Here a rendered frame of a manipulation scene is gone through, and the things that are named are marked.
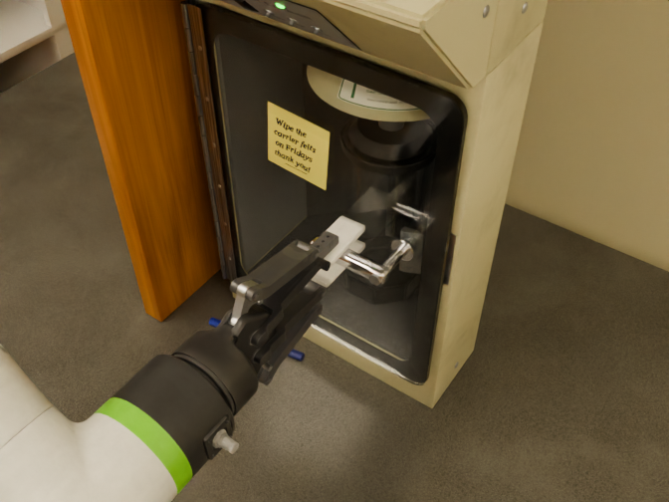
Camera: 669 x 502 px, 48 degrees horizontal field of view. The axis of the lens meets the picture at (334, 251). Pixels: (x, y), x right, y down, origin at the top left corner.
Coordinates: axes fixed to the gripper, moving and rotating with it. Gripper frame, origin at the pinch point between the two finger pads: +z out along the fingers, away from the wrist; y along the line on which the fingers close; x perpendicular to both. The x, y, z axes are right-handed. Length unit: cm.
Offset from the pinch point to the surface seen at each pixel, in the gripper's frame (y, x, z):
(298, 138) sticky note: 8.5, 7.0, 4.1
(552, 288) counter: -26.2, -14.1, 32.5
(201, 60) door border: 13.6, 18.9, 4.2
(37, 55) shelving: -37, 121, 48
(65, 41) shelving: -29, 106, 46
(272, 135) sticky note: 7.6, 10.4, 4.1
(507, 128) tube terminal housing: 11.7, -11.3, 12.4
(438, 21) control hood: 29.8, -11.9, -4.2
